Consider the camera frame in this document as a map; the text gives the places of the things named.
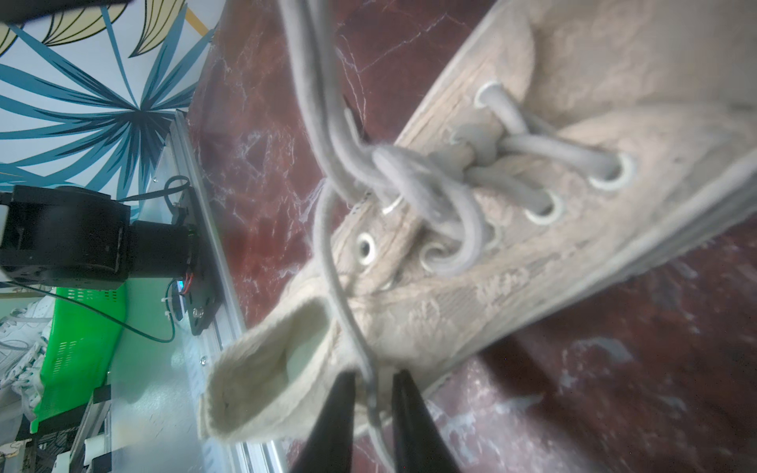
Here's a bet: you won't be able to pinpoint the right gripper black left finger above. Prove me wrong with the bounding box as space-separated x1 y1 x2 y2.
290 372 356 473

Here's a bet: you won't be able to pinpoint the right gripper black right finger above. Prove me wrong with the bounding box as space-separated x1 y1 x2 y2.
392 370 461 473

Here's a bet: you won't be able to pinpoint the beige sneaker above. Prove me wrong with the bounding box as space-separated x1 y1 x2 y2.
198 1 756 443

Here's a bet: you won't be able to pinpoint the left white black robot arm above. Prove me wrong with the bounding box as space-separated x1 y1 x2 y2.
1 185 199 290

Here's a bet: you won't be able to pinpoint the green plastic basket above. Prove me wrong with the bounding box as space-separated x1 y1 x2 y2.
30 287 127 434

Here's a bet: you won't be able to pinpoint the white sneakers beside basket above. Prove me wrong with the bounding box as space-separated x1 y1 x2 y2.
1 297 55 421

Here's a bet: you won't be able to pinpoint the aluminium front rail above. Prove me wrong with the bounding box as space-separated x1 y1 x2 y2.
111 111 291 473

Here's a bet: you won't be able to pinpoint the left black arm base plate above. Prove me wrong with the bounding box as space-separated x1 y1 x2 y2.
173 187 225 336

